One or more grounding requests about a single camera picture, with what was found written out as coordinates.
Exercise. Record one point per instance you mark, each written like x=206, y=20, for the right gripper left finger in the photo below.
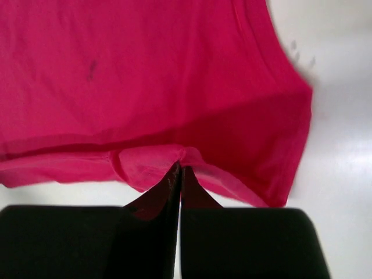
x=150, y=229

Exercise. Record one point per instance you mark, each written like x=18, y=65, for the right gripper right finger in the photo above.
x=197, y=207

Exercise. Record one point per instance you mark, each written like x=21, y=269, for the crimson t shirt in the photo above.
x=122, y=90

